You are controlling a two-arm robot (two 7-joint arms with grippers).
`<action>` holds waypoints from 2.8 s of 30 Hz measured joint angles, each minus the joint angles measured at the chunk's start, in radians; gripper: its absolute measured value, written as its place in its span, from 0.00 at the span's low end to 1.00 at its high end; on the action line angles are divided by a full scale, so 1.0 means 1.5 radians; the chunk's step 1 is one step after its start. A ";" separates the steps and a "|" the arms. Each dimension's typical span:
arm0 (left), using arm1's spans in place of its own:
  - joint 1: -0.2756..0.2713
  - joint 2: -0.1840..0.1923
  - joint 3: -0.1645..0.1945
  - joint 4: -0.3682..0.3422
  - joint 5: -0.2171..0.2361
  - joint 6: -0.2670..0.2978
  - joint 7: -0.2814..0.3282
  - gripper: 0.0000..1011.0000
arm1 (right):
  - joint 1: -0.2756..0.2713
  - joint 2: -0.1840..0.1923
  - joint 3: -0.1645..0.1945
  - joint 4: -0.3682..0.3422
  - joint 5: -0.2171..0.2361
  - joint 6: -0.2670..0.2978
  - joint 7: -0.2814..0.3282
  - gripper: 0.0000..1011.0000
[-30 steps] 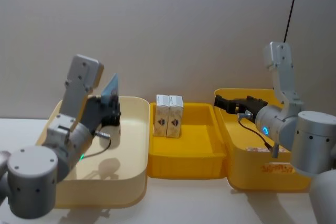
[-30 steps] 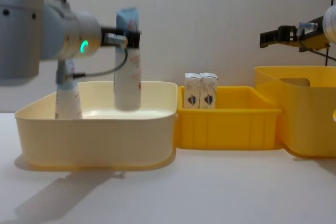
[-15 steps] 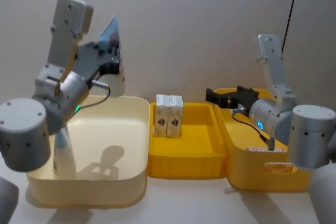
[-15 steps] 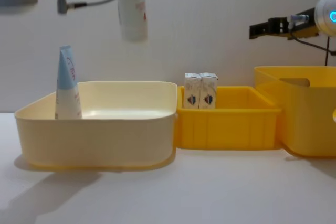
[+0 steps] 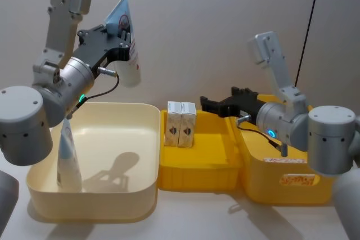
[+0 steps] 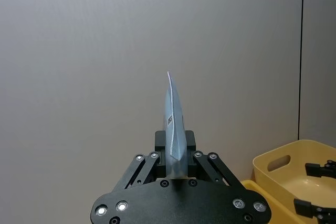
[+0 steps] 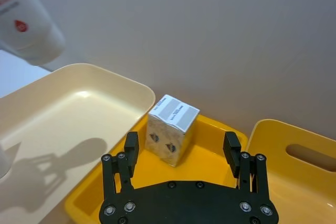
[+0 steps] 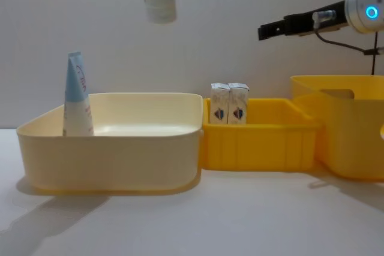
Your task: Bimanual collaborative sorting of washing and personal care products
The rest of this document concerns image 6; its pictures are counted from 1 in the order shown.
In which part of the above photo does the blue-grey plastic pouch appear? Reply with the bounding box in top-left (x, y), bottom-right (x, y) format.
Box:
top-left (163, 71), bottom-right (188, 180)

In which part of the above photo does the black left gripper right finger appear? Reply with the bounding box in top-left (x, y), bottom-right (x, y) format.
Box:
top-left (184, 130), bottom-right (246, 189)

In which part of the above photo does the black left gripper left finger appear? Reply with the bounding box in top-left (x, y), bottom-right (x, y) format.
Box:
top-left (112, 130), bottom-right (167, 192)

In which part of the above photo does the yellow plastic basket with handle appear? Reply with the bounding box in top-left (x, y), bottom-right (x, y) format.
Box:
top-left (252, 139), bottom-right (336, 224)

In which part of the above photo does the yellow plastic tray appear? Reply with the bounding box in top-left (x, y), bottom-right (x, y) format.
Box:
top-left (240, 179), bottom-right (308, 224)

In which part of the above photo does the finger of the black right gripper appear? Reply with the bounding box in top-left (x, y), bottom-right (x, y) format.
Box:
top-left (293, 198), bottom-right (336, 224)
top-left (304, 159), bottom-right (336, 183)

